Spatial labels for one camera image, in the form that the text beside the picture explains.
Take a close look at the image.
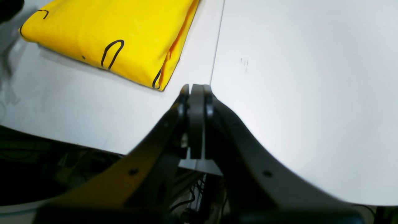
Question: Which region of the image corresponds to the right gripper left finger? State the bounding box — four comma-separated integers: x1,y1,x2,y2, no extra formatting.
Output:
34,85,189,224

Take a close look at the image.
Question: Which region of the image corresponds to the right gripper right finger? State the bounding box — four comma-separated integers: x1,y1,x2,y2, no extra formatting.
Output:
196,85,364,224

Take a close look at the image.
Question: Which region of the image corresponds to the orange yellow T-shirt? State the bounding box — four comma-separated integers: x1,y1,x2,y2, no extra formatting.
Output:
19,0,199,91

